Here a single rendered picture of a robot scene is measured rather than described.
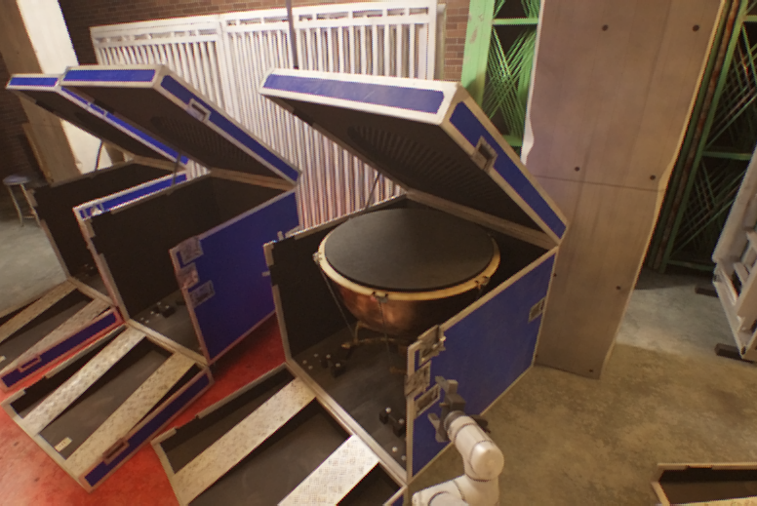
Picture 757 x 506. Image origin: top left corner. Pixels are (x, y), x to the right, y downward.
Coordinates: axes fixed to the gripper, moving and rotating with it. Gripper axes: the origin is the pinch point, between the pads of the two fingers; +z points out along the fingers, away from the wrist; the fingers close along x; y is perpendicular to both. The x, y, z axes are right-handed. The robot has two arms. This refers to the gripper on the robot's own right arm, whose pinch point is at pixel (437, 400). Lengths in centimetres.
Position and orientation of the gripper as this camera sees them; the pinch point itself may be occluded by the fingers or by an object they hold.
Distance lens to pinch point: 141.3
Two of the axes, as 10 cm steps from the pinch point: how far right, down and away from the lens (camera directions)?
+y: -9.5, -1.2, -2.9
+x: -1.6, 9.8, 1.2
